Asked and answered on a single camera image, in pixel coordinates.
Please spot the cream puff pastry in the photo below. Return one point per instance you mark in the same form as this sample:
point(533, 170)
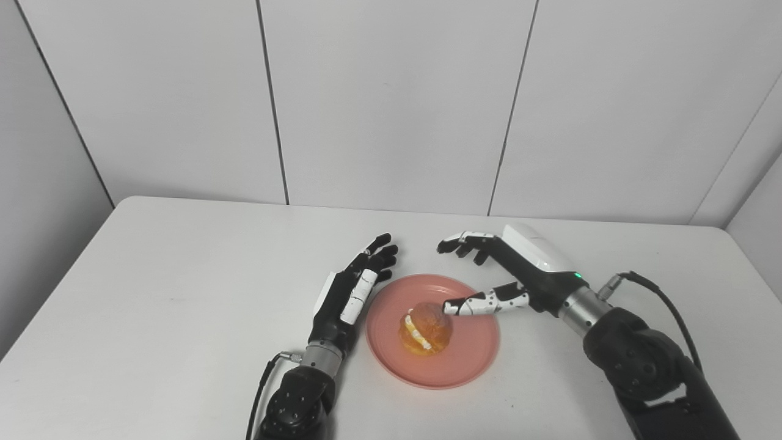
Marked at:
point(426, 330)

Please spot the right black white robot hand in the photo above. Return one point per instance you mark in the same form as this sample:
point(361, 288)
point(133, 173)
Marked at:
point(525, 269)

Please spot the pink round plate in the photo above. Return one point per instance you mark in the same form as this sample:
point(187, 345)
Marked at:
point(434, 342)

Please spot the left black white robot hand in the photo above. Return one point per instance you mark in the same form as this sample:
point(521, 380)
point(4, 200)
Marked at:
point(351, 299)

